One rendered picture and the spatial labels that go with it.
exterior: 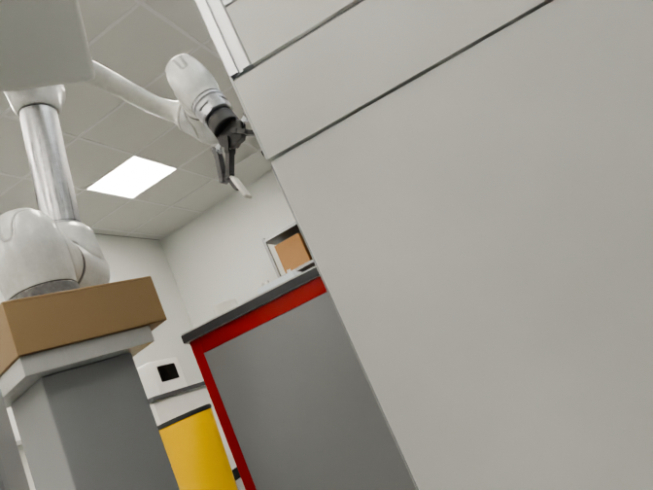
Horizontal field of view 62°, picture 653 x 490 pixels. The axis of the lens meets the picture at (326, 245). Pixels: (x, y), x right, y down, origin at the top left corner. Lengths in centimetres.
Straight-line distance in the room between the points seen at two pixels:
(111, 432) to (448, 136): 90
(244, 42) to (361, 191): 30
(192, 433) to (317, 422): 239
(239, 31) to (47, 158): 95
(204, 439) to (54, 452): 261
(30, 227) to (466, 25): 104
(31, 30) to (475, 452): 72
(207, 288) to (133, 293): 518
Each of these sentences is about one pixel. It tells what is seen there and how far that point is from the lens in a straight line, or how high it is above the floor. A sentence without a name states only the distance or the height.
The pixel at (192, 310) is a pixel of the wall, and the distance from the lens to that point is 660.
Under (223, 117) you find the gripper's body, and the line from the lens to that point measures 139.
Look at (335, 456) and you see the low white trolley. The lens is 146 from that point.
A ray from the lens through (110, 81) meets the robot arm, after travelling 163.
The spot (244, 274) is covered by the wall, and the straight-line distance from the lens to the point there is 622.
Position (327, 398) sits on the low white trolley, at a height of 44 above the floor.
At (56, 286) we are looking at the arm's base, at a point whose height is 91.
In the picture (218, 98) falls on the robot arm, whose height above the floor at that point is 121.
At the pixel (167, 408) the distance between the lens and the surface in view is 471.
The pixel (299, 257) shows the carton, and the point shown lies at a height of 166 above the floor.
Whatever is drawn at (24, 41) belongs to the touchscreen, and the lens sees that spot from 74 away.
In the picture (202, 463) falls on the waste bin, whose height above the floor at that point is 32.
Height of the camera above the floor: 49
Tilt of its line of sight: 12 degrees up
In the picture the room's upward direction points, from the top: 25 degrees counter-clockwise
